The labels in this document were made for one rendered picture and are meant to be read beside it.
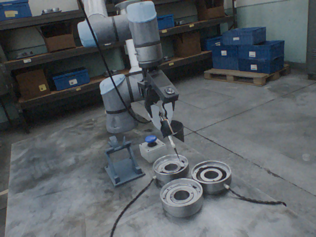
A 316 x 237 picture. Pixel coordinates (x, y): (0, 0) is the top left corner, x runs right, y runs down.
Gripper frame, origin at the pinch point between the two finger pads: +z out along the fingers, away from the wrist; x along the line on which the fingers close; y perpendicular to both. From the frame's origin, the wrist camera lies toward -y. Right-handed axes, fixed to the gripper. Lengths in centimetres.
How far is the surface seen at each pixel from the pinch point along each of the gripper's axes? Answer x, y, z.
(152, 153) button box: 4.5, 3.4, 9.7
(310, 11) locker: -312, 183, 0
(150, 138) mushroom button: 3.4, 5.8, 5.7
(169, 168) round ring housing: 2.9, -5.2, 11.8
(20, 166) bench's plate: 48, 36, 13
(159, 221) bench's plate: 14.4, -21.6, 12.9
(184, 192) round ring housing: 5.4, -18.6, 10.7
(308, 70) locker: -312, 181, 79
